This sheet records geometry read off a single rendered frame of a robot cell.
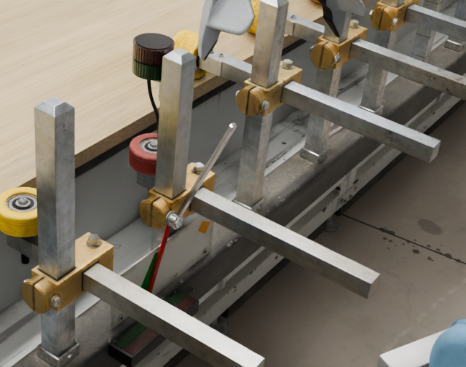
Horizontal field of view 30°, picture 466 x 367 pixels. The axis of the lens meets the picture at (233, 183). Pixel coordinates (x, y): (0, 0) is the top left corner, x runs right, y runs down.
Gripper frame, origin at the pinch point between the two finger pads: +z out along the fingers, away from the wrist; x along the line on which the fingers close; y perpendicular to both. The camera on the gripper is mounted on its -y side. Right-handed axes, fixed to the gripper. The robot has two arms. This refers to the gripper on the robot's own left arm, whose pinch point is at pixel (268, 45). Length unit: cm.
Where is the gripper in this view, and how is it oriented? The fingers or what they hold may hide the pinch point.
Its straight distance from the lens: 82.8
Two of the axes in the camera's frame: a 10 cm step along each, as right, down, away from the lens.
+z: -1.0, 8.2, 5.6
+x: 8.6, -2.1, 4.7
